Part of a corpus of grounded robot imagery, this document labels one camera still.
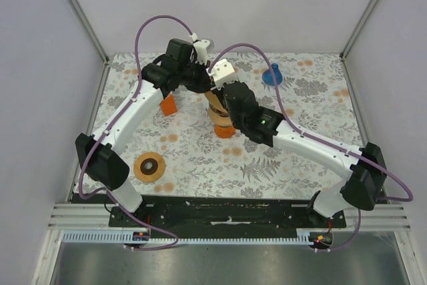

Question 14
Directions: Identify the bamboo ring dripper stand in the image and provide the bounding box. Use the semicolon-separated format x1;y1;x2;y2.
208;109;232;127

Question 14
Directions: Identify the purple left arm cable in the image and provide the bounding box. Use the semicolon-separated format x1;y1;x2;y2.
78;15;179;251

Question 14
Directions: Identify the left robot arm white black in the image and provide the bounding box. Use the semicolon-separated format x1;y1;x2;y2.
75;34;214;227

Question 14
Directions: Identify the aluminium frame post right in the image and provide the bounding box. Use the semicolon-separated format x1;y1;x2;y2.
340;0;381;61

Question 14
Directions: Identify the aluminium frame post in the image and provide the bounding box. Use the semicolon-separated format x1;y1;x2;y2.
340;0;381;61
67;0;109;64

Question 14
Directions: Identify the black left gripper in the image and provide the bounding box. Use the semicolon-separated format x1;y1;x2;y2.
179;58;212;95

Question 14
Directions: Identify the light blue cable duct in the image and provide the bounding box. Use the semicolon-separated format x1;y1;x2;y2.
62;228;334;244

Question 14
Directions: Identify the aluminium rail front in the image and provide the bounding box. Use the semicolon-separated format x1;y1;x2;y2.
48;204;411;232

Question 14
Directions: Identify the aluminium frame post left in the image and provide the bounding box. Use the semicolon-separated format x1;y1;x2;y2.
67;0;109;64

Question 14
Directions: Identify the floral patterned table mat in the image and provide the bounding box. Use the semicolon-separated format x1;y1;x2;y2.
72;51;378;202

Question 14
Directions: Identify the orange coffee filter box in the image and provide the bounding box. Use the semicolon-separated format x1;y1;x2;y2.
159;94;177;116

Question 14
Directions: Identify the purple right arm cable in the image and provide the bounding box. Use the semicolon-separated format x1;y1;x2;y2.
208;43;414;254

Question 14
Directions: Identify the blue cone dripper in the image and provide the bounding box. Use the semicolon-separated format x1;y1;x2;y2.
262;63;283;86

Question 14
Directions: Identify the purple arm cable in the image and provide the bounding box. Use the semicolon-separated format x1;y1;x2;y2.
78;15;179;251
208;43;414;254

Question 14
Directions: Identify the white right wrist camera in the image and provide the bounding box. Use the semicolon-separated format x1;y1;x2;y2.
207;59;239;90

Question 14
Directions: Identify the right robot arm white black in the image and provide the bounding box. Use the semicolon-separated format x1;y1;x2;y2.
221;81;386;228

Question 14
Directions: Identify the ribbed glass coffee dripper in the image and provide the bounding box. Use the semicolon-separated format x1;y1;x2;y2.
209;104;228;117

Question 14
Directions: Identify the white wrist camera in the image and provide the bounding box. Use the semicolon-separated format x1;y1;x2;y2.
207;59;239;90
190;33;214;65

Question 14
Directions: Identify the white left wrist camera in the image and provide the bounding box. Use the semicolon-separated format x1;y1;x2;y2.
190;33;214;65

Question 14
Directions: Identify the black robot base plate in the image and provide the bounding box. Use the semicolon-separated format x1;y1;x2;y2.
108;193;347;238

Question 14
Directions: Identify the brown paper coffee filter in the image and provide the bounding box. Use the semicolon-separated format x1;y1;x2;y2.
204;91;226;112

